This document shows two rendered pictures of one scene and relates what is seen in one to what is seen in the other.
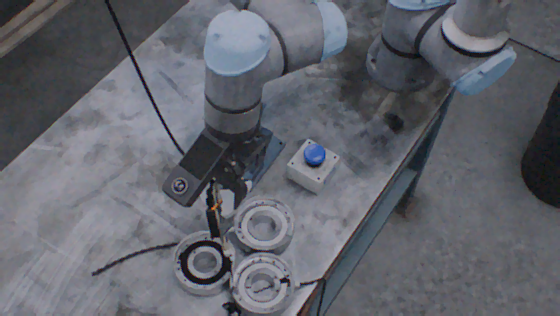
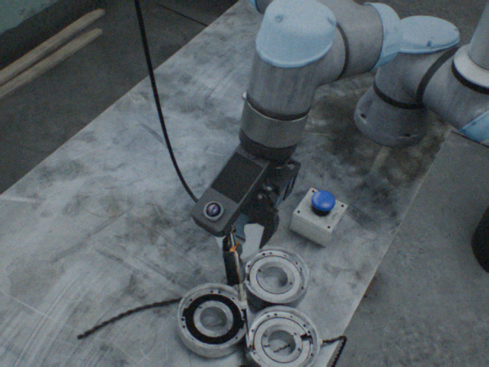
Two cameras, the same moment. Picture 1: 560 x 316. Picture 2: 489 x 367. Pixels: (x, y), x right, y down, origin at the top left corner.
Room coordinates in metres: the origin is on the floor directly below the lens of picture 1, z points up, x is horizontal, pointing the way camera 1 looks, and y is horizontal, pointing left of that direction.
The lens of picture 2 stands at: (0.01, 0.16, 1.60)
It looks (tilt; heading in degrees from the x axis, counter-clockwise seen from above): 48 degrees down; 353
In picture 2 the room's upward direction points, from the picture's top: 9 degrees clockwise
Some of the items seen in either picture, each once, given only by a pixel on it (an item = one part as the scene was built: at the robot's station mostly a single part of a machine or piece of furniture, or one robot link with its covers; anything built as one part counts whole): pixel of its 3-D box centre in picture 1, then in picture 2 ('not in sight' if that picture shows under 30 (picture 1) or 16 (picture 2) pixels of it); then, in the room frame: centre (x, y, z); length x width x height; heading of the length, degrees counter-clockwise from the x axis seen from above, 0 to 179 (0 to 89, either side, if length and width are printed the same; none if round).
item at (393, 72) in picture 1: (406, 49); (396, 103); (0.93, -0.24, 0.85); 0.15 x 0.15 x 0.10
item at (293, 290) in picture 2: (264, 227); (274, 279); (0.51, 0.02, 0.82); 0.08 x 0.08 x 0.02
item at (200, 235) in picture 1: (205, 264); (212, 321); (0.44, 0.12, 0.82); 0.10 x 0.10 x 0.04
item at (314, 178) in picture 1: (314, 164); (319, 214); (0.65, -0.06, 0.82); 0.08 x 0.07 x 0.05; 149
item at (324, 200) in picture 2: (314, 159); (321, 207); (0.64, -0.06, 0.85); 0.04 x 0.04 x 0.05
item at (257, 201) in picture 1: (264, 227); (274, 279); (0.51, 0.02, 0.82); 0.10 x 0.10 x 0.04
